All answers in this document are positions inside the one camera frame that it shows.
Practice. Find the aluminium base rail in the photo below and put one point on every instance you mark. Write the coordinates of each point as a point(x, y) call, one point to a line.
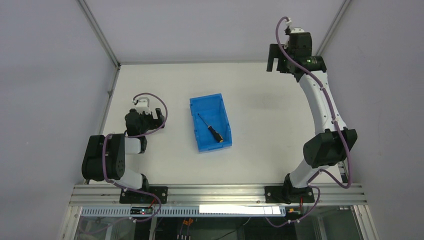
point(327, 194)

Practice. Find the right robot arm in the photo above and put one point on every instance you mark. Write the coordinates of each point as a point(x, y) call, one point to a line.
point(333, 140)

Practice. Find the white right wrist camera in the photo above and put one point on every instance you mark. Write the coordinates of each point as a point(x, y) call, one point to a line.
point(297, 30)

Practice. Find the black yellow screwdriver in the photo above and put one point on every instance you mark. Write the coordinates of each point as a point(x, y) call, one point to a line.
point(217, 136)

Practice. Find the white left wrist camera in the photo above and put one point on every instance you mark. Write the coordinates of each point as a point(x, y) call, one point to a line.
point(142, 105)

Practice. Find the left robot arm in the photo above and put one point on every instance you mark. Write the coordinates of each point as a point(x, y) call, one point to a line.
point(105, 156)

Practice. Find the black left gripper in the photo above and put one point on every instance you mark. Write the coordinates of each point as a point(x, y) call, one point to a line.
point(157, 117)

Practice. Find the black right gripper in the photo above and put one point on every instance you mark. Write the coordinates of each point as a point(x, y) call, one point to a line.
point(274, 56)

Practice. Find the white slotted cable duct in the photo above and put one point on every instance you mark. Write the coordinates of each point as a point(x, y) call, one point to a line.
point(202, 210)

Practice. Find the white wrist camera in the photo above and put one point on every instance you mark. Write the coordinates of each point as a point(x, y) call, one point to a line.
point(142, 105)
point(297, 30)

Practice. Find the aluminium frame post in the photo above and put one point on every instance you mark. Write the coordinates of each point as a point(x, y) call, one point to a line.
point(86, 10)

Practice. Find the blue plastic bin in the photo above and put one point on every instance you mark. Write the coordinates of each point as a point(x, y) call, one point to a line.
point(212, 109)

